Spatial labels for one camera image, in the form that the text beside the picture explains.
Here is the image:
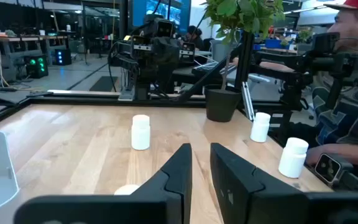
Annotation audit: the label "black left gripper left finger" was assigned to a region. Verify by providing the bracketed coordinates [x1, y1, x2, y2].
[13, 142, 193, 224]

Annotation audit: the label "green potted plant black pot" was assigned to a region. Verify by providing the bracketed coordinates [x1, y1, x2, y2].
[201, 0, 287, 123]

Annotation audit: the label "black floor mat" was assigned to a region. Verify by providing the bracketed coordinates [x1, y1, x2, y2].
[88, 75, 120, 93]

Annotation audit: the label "white pill bottle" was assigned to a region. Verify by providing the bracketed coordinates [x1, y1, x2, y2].
[114, 184, 140, 196]
[278, 137, 310, 179]
[249, 112, 272, 143]
[131, 114, 151, 151]

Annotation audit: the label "black table-level camera box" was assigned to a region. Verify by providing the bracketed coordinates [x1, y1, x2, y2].
[314, 152, 343, 185]

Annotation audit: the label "blue display screen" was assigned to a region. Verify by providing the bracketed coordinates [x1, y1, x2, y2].
[131, 0, 192, 34]

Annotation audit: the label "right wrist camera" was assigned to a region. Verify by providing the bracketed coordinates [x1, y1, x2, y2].
[131, 42, 153, 53]

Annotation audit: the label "black computer blue lights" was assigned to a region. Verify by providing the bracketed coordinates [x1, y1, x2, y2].
[53, 48, 73, 67]

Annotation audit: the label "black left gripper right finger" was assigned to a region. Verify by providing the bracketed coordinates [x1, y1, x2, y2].
[209, 142, 358, 224]

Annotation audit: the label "black computer green lights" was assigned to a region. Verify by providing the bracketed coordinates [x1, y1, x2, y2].
[24, 55, 50, 79]

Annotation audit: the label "wooden workbench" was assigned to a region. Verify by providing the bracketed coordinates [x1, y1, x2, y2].
[0, 33, 71, 82]

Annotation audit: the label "person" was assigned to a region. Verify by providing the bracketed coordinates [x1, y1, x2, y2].
[183, 25, 205, 50]
[305, 0, 358, 190]

